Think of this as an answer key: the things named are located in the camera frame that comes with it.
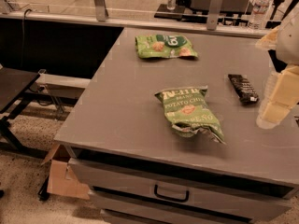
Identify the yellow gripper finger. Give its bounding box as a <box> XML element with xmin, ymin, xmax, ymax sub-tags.
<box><xmin>255</xmin><ymin>26</ymin><xmax>279</xmax><ymax>50</ymax></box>
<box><xmin>256</xmin><ymin>64</ymin><xmax>299</xmax><ymax>129</ymax></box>

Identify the green jalapeno chip bag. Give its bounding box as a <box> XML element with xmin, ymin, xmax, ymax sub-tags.
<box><xmin>155</xmin><ymin>86</ymin><xmax>225</xmax><ymax>144</ymax></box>

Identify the green rice chip bag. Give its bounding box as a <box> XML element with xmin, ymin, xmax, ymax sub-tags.
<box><xmin>135</xmin><ymin>35</ymin><xmax>198</xmax><ymax>59</ymax></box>

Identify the clear water bottle right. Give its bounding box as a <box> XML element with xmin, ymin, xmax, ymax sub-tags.
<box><xmin>248</xmin><ymin>0</ymin><xmax>272</xmax><ymax>29</ymax></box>

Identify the black snack bar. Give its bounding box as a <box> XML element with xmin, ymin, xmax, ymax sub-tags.
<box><xmin>228</xmin><ymin>74</ymin><xmax>259</xmax><ymax>105</ymax></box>

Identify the black background desk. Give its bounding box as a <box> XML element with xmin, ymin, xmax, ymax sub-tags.
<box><xmin>154</xmin><ymin>0</ymin><xmax>284</xmax><ymax>30</ymax></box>

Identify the grey top drawer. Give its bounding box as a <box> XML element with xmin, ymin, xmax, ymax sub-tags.
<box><xmin>69</xmin><ymin>159</ymin><xmax>291</xmax><ymax>223</ymax></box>

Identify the grey drawer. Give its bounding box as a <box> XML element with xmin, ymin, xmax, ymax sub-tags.
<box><xmin>88</xmin><ymin>189</ymin><xmax>250</xmax><ymax>224</ymax></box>
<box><xmin>69</xmin><ymin>159</ymin><xmax>291</xmax><ymax>223</ymax></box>

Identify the grey lower drawer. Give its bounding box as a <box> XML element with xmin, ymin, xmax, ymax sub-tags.
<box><xmin>88</xmin><ymin>189</ymin><xmax>250</xmax><ymax>224</ymax></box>

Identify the cardboard box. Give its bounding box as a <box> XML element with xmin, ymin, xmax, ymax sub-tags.
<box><xmin>41</xmin><ymin>144</ymin><xmax>90</xmax><ymax>200</ymax></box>

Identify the black side table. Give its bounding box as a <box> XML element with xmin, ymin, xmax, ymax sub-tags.
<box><xmin>0</xmin><ymin>66</ymin><xmax>48</xmax><ymax>159</ymax></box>

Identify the metal rail post right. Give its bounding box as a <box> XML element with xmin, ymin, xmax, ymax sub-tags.
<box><xmin>206</xmin><ymin>0</ymin><xmax>223</xmax><ymax>31</ymax></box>

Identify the metal rail post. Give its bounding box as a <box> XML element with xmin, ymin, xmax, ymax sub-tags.
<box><xmin>206</xmin><ymin>0</ymin><xmax>223</xmax><ymax>31</ymax></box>
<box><xmin>93</xmin><ymin>0</ymin><xmax>108</xmax><ymax>21</ymax></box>

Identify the black drawer handle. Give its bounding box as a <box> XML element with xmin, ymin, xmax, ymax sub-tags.
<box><xmin>153</xmin><ymin>185</ymin><xmax>190</xmax><ymax>203</ymax></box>

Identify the metal rail post left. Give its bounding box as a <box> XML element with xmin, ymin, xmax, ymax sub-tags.
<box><xmin>93</xmin><ymin>0</ymin><xmax>108</xmax><ymax>21</ymax></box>

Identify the black cable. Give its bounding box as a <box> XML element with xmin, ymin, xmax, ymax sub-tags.
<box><xmin>20</xmin><ymin>8</ymin><xmax>34</xmax><ymax>69</ymax></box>

